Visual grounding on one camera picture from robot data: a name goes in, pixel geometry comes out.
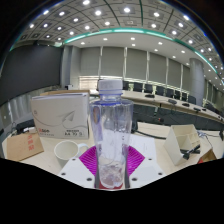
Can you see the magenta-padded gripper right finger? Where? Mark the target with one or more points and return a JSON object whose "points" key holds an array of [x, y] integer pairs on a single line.
{"points": [[148, 171]]}

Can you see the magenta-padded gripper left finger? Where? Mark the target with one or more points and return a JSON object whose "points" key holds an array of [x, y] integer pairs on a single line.
{"points": [[75, 171]]}

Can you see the clear plastic water bottle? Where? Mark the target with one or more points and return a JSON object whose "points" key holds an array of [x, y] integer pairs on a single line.
{"points": [[111, 133]]}

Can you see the white ceramic mug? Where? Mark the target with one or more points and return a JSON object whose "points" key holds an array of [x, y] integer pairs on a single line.
{"points": [[66, 151]]}

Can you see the white sheet of paper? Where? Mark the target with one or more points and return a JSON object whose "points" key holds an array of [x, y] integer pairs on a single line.
{"points": [[145, 145]]}

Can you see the white open cardboard box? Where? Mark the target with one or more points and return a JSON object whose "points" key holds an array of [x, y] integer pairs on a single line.
{"points": [[176, 143]]}

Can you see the black stapler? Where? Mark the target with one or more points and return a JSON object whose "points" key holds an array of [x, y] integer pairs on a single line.
{"points": [[190, 151]]}

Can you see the black desktop console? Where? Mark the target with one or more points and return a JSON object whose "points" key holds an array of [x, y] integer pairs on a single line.
{"points": [[135, 126]]}

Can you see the white copy paper carton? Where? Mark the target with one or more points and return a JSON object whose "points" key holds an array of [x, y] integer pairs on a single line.
{"points": [[60, 115]]}

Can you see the long curved conference desk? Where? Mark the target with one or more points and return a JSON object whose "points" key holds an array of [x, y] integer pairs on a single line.
{"points": [[160, 106]]}

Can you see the black flat electronic device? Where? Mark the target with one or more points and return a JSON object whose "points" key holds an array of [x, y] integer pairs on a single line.
{"points": [[25, 126]]}

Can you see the row of black office chairs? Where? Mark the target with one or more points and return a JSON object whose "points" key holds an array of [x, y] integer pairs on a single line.
{"points": [[156, 90]]}

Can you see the group of round ceiling lights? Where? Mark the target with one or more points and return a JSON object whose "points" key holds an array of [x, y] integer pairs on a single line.
{"points": [[126, 10]]}

